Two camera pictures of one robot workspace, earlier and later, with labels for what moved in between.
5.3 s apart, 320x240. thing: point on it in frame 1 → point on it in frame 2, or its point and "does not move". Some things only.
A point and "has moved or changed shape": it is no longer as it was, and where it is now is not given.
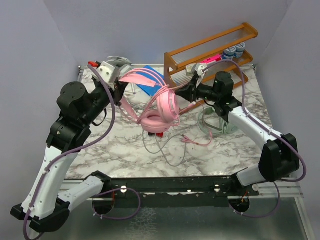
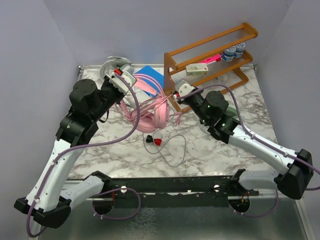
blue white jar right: (239, 50) does not move
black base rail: (173, 192) does not move
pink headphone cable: (177, 120) → (153, 104)
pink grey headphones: (166, 114) has moved or changed shape
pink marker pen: (216, 58) does not move
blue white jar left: (228, 53) does not move
